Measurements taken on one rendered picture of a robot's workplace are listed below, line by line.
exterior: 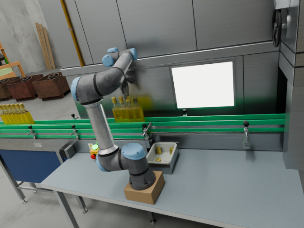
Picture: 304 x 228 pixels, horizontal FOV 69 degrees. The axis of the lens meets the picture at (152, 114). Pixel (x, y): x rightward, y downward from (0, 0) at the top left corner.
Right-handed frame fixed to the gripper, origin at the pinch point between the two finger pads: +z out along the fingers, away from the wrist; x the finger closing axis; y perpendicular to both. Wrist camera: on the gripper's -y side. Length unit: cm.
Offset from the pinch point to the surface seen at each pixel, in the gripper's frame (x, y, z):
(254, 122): 4, -85, 21
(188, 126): 3.9, -43.3, 23.3
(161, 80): -11.9, -24.5, -6.2
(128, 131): 13.8, -1.5, 21.7
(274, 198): 45, -91, 41
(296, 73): 22, -101, -14
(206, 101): -12, -55, 12
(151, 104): -11.9, -12.6, 12.4
